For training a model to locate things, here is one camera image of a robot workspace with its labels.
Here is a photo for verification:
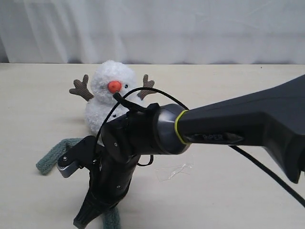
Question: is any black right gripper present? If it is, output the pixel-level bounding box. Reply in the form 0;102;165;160
73;115;138;227

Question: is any teal fuzzy scarf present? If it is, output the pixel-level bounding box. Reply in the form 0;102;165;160
36;138;121;229

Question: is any white plush snowman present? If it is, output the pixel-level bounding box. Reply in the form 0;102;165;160
69;60;155;136

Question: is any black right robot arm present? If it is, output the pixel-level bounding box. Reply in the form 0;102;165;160
73;76;305;229

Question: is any clear tape piece near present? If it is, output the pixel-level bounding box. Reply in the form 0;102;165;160
156;163;193;182

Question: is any white backdrop curtain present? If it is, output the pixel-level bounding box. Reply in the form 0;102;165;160
0;0;305;64

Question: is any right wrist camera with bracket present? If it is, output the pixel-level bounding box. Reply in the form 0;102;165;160
56;135;103;178

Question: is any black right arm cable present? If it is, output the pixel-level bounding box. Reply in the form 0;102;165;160
94;87;305;208

